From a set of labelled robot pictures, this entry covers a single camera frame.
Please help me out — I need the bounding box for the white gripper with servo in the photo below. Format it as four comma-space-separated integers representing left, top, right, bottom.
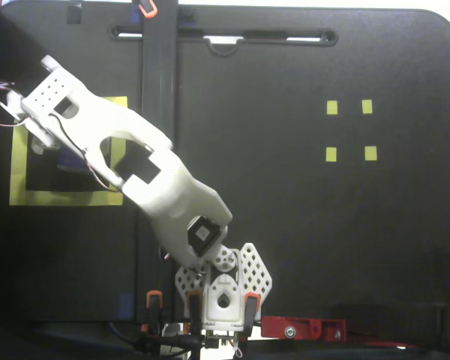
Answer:
0, 88, 62, 156

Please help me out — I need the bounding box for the blue and white charger block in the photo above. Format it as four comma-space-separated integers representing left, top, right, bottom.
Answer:
56, 146, 92, 176

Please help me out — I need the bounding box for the yellow tape square outline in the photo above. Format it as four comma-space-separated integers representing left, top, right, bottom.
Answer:
9, 96, 129, 206

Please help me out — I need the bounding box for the long black flat strip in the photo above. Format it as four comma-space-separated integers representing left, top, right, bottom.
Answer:
136, 0, 179, 324

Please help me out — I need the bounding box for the orange and black spring clamp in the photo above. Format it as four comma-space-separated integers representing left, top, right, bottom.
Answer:
141, 290, 166, 335
133, 0, 159, 20

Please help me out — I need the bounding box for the blue tape piece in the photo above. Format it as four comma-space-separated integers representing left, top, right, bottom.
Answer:
118, 294, 137, 320

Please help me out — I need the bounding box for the red metal corner clamp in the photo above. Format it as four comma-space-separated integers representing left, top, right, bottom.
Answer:
261, 316, 348, 343

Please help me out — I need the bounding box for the black power cable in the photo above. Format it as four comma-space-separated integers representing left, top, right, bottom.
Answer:
106, 321, 211, 356

